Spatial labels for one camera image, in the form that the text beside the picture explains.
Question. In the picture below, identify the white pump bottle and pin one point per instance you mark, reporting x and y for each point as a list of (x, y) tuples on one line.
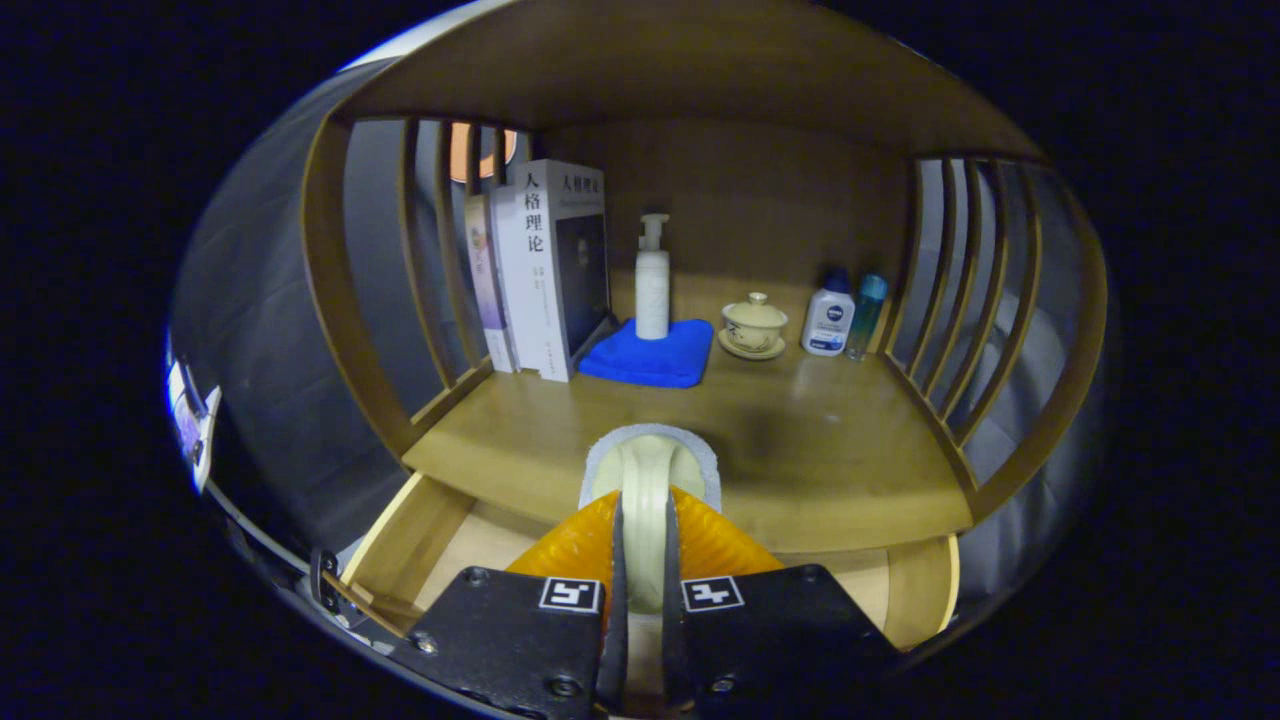
[(652, 290)]

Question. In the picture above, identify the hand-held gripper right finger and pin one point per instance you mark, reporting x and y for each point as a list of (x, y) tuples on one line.
[(672, 650)]

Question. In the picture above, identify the thick white book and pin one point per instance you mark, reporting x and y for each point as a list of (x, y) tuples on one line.
[(545, 290)]

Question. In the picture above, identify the wooden cabinet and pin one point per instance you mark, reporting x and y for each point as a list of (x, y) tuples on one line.
[(750, 200)]

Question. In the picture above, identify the thin white book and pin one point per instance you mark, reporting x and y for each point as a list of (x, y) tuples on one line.
[(505, 270)]

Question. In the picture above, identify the white lotion bottle blue cap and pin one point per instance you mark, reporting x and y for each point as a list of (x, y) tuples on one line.
[(827, 320)]

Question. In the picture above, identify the beige saucer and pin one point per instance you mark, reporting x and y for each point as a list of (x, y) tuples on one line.
[(750, 353)]

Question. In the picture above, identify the blue folded cloth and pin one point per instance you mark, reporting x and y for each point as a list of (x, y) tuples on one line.
[(640, 362)]

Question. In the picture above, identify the wooden drawer with black knob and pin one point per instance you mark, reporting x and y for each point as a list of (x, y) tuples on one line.
[(420, 540)]

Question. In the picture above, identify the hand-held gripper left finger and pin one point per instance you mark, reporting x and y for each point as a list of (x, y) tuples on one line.
[(614, 650)]

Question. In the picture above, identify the teal bottle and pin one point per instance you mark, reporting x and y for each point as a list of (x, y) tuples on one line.
[(866, 310)]

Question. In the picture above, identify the wooden countertop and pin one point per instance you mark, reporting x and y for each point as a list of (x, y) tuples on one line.
[(820, 450)]

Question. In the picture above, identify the beige lidded teacup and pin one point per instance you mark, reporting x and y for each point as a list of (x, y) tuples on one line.
[(755, 322)]

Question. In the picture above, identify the purple and white book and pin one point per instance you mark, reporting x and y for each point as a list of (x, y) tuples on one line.
[(483, 280)]

